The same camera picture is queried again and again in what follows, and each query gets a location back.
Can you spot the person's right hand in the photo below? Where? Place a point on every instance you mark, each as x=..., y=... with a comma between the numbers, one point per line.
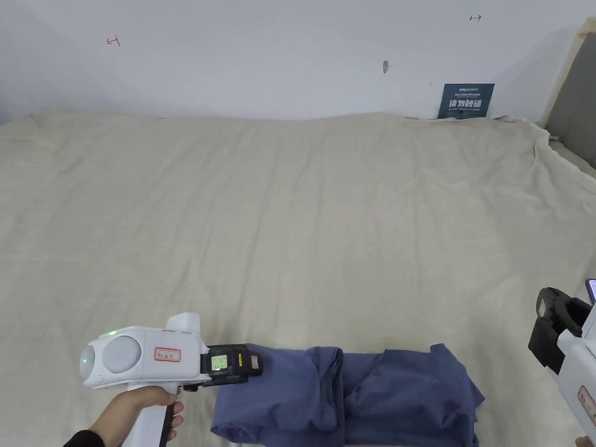
x=586, y=442

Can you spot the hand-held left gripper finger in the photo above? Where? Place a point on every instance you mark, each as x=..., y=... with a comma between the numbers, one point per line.
x=235, y=365

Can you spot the grey padded headboard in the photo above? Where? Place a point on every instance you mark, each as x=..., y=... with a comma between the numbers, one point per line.
x=579, y=102

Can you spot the person's left hand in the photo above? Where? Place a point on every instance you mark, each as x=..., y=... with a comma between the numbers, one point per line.
x=135, y=409

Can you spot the phone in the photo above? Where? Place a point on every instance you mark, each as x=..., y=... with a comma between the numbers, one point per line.
x=591, y=291

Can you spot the dark blue shirt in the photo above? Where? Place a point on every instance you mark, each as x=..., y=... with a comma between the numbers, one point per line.
x=372, y=396

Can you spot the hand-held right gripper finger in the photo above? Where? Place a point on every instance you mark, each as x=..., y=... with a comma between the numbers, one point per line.
x=547, y=347
x=565, y=309

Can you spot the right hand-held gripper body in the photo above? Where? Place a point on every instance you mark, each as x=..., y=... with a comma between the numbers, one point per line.
x=582, y=372

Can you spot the bed with beige sheet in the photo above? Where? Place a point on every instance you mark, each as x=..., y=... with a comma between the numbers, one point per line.
x=279, y=209

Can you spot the dark blue wall sign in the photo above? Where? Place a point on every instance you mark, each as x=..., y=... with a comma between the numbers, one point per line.
x=465, y=101

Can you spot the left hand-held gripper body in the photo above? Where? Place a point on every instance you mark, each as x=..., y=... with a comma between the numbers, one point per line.
x=139, y=356

